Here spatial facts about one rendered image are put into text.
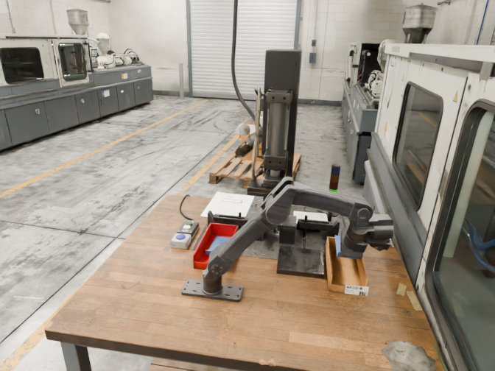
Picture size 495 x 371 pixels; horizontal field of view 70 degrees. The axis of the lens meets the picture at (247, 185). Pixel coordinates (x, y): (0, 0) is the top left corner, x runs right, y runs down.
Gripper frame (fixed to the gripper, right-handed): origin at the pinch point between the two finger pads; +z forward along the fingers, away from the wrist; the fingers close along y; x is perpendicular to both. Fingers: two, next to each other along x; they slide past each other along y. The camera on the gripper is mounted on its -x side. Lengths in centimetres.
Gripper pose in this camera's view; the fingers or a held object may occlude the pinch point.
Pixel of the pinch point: (347, 254)
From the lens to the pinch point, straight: 129.9
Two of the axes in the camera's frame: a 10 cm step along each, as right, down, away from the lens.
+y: 1.6, -8.0, 5.8
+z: 0.4, 5.9, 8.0
